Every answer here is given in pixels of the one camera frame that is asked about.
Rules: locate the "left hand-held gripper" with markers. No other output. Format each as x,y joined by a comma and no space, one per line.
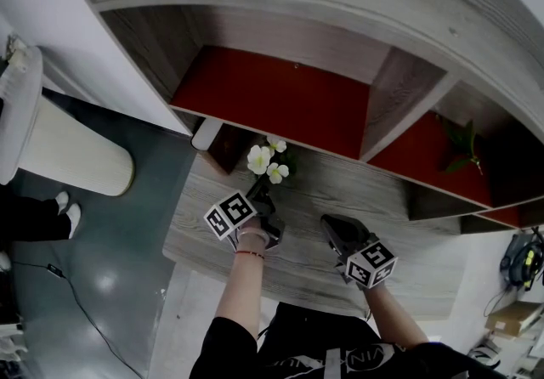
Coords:
229,213

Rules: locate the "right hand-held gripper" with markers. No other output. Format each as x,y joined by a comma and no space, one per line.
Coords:
370,264

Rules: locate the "white flowers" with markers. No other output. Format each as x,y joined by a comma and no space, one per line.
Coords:
261,158

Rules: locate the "person's left forearm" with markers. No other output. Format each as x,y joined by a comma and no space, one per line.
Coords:
240,292

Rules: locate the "person's right forearm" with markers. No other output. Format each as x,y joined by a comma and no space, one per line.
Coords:
393,318

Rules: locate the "grey wooden shelf desk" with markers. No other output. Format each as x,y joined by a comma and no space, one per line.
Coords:
382,207

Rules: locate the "pale pink bangle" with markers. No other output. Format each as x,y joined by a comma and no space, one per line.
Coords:
254,234

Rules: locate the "brown hardcover book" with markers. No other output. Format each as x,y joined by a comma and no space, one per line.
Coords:
229,148

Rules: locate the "person's black printed t-shirt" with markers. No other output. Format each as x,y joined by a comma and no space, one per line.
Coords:
340,352

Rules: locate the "green leaf sprig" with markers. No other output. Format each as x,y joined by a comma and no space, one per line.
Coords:
463,143

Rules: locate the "black and yellow equipment bag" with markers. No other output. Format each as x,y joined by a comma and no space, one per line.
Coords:
525,260

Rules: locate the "white and black sneaker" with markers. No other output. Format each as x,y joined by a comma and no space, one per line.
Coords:
484,355

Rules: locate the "cardboard box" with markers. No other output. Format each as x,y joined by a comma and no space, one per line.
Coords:
514,318

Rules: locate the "white table with cylinder legs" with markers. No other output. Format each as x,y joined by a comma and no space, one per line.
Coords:
72,148

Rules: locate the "small plant in white vase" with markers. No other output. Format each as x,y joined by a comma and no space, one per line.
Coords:
19,56

